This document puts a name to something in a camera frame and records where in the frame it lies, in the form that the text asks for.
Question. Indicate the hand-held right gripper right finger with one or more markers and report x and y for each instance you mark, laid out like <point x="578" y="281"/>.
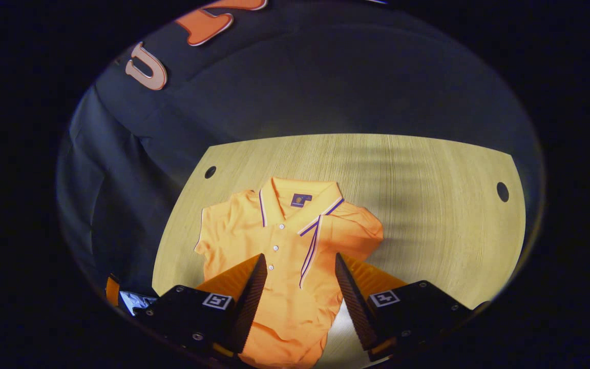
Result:
<point x="354" y="302"/>

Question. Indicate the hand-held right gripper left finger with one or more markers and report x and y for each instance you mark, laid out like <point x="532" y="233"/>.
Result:
<point x="251" y="302"/>

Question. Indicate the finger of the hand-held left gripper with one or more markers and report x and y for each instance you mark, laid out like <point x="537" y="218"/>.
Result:
<point x="113" y="291"/>

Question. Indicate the orange polo T-shirt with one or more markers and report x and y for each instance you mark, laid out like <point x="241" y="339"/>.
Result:
<point x="290" y="287"/>

